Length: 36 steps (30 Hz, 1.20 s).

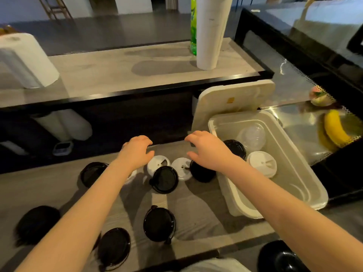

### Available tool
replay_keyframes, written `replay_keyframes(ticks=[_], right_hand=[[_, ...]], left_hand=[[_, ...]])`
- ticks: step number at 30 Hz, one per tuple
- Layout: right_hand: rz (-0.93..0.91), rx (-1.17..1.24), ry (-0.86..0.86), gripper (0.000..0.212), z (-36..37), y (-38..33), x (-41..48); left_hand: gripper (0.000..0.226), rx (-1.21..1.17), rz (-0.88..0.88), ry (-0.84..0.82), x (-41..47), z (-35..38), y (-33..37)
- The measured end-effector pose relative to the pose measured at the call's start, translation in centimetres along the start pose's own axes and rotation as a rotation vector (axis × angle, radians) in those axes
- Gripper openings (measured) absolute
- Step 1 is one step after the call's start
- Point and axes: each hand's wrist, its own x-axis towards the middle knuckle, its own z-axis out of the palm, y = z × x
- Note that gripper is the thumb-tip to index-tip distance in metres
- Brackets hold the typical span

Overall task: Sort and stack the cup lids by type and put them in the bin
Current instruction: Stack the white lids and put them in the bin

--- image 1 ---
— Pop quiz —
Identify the green plastic bottle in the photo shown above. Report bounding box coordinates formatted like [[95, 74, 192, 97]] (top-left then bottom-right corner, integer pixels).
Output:
[[190, 0, 198, 56]]

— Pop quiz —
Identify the person's left forearm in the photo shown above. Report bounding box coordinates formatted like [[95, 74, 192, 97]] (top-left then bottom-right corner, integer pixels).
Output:
[[16, 161, 134, 272]]

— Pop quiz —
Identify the yellow banana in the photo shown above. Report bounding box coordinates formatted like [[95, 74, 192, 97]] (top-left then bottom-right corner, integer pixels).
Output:
[[324, 109, 352, 147]]

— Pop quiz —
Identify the tall white paper cup stack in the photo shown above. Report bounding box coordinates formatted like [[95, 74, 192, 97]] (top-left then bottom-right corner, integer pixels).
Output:
[[196, 0, 234, 71]]

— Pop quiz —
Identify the small white digital timer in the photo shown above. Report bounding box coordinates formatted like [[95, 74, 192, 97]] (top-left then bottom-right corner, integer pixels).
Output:
[[52, 141, 74, 156]]

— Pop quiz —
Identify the white plastic storage bin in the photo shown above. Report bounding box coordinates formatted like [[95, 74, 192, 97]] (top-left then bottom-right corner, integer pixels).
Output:
[[208, 110, 329, 219]]

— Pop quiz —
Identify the person's white shirt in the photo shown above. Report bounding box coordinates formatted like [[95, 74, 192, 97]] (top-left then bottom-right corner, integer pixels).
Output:
[[181, 258, 251, 272]]

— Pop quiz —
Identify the white paper towel roll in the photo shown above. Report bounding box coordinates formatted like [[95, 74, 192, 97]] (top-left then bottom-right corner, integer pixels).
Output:
[[0, 33, 60, 89]]

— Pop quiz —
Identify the stack of clear dome lids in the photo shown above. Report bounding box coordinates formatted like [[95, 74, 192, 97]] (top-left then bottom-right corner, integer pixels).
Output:
[[236, 124, 267, 153]]

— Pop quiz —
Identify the person's right hand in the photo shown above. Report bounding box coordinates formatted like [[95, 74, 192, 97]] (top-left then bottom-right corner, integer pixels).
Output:
[[184, 130, 242, 175]]

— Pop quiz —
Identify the pile of black cup lids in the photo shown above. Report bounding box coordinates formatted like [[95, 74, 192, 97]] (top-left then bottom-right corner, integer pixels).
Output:
[[16, 160, 217, 271]]

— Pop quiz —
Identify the stack of white lids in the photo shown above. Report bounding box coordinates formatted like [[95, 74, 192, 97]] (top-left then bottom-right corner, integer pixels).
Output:
[[247, 151, 278, 179]]

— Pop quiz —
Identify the dark wine bottle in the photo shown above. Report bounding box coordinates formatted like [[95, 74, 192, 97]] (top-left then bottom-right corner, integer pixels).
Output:
[[346, 24, 363, 56]]

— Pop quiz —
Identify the stack of black lids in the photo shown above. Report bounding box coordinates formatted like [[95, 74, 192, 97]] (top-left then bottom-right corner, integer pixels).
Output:
[[222, 139, 247, 161]]

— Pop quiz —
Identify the wooden bar stool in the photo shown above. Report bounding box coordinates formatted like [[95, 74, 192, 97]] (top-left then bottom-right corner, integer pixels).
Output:
[[37, 0, 73, 20]]

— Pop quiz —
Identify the person's left hand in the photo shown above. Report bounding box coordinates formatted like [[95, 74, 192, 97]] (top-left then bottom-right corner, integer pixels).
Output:
[[116, 135, 155, 175]]

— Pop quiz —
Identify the person's right forearm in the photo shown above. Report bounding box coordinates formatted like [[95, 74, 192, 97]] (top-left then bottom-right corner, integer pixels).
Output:
[[230, 157, 363, 272]]

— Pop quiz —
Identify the black glass display case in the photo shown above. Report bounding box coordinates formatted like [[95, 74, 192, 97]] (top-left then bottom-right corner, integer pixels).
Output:
[[234, 0, 363, 204]]

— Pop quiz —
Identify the pale peach fruit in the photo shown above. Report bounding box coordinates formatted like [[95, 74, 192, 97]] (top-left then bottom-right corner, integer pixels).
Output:
[[309, 86, 335, 107]]

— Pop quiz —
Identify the white bin lid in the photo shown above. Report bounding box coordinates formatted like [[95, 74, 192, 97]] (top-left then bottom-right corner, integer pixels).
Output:
[[191, 79, 276, 133]]

